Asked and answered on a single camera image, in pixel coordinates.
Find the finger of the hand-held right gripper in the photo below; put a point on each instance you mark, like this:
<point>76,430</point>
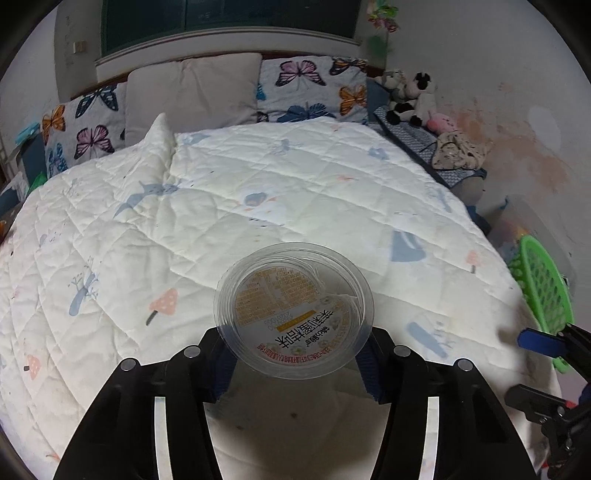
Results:
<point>538,342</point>
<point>531,399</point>

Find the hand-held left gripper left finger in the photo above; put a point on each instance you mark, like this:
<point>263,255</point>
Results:
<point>222,369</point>

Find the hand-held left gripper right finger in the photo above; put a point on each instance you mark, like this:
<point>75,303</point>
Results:
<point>370,371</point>

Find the green plastic basket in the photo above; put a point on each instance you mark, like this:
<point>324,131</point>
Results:
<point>540,286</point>

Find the clear plastic pudding cup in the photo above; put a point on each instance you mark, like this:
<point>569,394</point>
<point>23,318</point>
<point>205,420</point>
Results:
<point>286,314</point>

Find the white quilted blanket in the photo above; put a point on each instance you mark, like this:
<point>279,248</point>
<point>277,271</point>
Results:
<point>277,198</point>

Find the spotted cream cloth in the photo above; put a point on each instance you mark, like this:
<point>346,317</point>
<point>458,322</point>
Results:
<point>459,150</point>

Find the blue checkered mat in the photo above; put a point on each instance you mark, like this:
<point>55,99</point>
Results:
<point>406,134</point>

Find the pink plush toy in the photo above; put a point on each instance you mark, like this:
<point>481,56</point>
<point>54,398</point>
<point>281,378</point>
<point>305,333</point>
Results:
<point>441,122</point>

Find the black white cow plush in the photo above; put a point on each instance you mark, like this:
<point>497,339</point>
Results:
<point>418,99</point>

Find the beige pillow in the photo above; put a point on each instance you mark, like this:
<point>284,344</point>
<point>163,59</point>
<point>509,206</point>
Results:
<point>194,97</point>

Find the butterfly print pillow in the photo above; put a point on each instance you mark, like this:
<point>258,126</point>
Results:
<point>83,129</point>
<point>314,87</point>

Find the dark blue cushion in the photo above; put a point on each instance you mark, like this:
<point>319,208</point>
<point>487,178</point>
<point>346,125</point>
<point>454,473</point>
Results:
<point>32,159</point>

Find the grey white plush toy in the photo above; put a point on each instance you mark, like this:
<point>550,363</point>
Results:
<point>395,83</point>

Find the dark window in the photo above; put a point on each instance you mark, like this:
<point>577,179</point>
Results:
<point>221,21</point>

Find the colourful pinwheel toy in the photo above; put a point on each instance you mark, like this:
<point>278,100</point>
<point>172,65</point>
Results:
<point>383,21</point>

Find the wall socket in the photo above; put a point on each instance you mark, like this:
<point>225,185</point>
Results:
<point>81,46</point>

